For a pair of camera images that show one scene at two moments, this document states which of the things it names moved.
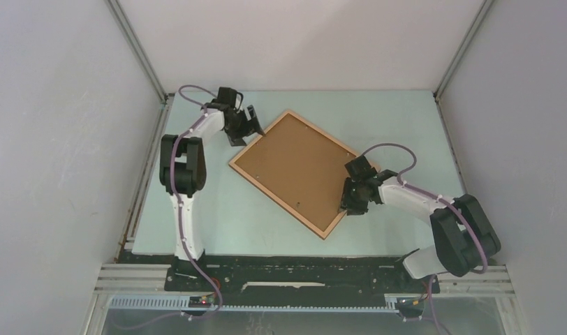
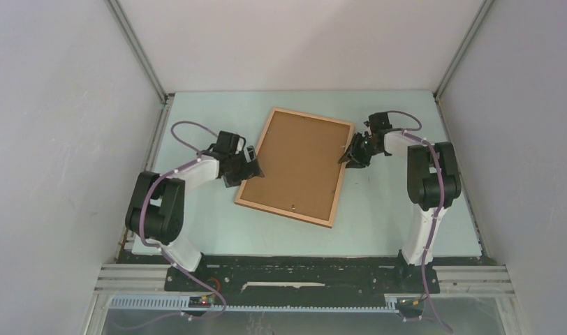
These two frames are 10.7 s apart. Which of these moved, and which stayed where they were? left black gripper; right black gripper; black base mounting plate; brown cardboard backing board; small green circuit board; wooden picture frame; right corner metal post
Moved: left black gripper; brown cardboard backing board; right black gripper; wooden picture frame
Stayed: right corner metal post; small green circuit board; black base mounting plate
